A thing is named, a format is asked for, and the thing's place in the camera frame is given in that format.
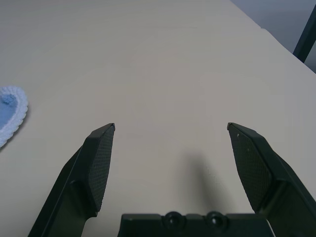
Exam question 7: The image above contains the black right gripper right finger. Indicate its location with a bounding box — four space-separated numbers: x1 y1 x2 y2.
227 122 316 237

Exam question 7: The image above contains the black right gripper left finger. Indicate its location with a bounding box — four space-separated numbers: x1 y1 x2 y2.
27 122 117 237

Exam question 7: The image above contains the blue towel white trim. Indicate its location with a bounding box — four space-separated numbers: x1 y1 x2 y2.
0 85 30 149

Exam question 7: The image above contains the beige side table black frame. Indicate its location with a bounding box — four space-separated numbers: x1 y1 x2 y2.
292 4 316 64

